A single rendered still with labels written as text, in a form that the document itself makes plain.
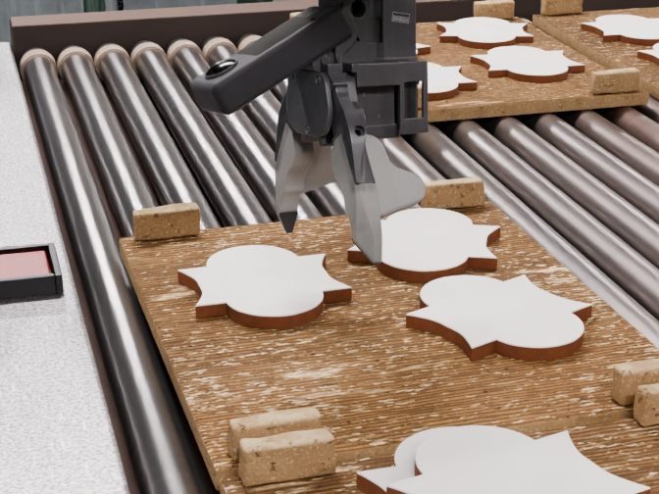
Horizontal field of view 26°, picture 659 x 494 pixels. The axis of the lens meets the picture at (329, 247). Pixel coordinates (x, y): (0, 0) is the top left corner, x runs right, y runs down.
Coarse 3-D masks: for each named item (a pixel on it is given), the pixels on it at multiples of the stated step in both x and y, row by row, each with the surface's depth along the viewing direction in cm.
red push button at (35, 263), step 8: (0, 256) 123; (8, 256) 123; (16, 256) 123; (24, 256) 123; (32, 256) 123; (40, 256) 123; (0, 264) 122; (8, 264) 122; (16, 264) 122; (24, 264) 122; (32, 264) 122; (40, 264) 122; (48, 264) 122; (0, 272) 120; (8, 272) 120; (16, 272) 120; (24, 272) 120; (32, 272) 120; (40, 272) 120; (48, 272) 120
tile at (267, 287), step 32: (224, 256) 118; (256, 256) 118; (288, 256) 118; (320, 256) 118; (192, 288) 115; (224, 288) 112; (256, 288) 112; (288, 288) 112; (320, 288) 112; (256, 320) 108; (288, 320) 108
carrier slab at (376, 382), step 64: (128, 256) 121; (192, 256) 121; (512, 256) 121; (192, 320) 110; (320, 320) 110; (384, 320) 110; (192, 384) 100; (256, 384) 100; (320, 384) 100; (384, 384) 100; (448, 384) 100; (512, 384) 100; (576, 384) 100; (384, 448) 92
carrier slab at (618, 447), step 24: (552, 432) 93; (576, 432) 93; (600, 432) 93; (624, 432) 93; (648, 432) 93; (384, 456) 91; (600, 456) 91; (624, 456) 91; (648, 456) 91; (240, 480) 88; (312, 480) 88; (336, 480) 88; (648, 480) 88
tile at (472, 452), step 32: (448, 448) 82; (480, 448) 82; (512, 448) 82; (544, 448) 82; (416, 480) 79; (448, 480) 79; (480, 480) 79; (512, 480) 79; (544, 480) 79; (576, 480) 79; (608, 480) 79
